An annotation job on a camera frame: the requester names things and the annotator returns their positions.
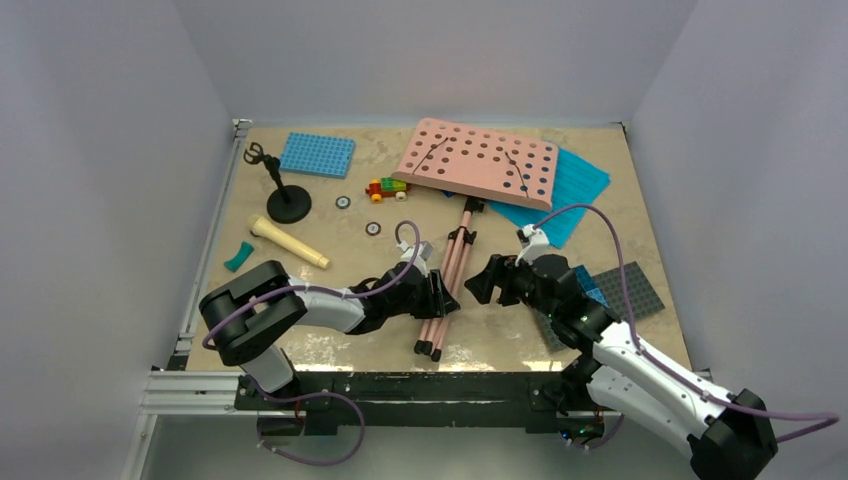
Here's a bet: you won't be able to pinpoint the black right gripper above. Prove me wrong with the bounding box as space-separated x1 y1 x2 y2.
464 251 557 320

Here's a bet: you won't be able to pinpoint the pink music stand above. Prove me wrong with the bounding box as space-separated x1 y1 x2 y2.
390 117 561 364

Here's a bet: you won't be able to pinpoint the blue sheet music page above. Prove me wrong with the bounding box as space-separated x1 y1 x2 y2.
491 148 610 248

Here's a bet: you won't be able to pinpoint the beige toy microphone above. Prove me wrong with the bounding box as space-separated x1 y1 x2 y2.
247 214 330 269

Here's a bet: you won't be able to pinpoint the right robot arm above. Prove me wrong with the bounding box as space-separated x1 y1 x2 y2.
465 254 778 479

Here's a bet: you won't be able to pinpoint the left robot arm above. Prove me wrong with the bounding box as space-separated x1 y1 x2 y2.
199 261 460 409

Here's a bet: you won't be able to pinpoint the round marker sticker right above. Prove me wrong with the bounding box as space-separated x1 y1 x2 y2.
365 221 382 236

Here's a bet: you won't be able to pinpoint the blue bricks on grey plate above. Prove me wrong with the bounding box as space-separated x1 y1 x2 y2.
574 265 608 307

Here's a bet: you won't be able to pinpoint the colourful toy brick car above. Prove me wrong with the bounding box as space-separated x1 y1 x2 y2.
364 177 411 204

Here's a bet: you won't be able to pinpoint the grey brick baseplate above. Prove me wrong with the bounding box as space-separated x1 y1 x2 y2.
534 262 665 353

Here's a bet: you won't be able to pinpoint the light blue brick baseplate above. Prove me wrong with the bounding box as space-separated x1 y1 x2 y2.
280 132 355 179

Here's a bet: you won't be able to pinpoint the teal curved block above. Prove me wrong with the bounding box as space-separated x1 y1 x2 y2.
223 241 255 273

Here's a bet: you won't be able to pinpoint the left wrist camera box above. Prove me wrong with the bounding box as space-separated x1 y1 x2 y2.
397 241 433 270

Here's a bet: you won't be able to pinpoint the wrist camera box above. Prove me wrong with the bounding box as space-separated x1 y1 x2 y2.
397 241 433 270
515 224 550 265

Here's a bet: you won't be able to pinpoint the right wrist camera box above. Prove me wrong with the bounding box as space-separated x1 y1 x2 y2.
515 224 550 265

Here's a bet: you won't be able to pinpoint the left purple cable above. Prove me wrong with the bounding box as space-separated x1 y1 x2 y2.
201 220 423 351

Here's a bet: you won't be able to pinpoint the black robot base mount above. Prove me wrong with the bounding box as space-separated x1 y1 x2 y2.
234 372 620 445

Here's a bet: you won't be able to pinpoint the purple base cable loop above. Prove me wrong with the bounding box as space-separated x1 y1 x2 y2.
251 377 366 468

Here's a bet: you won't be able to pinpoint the aluminium frame rail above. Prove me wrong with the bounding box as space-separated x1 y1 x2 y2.
120 118 254 479

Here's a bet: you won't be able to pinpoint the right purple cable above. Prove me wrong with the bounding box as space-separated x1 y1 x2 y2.
529 203 841 444

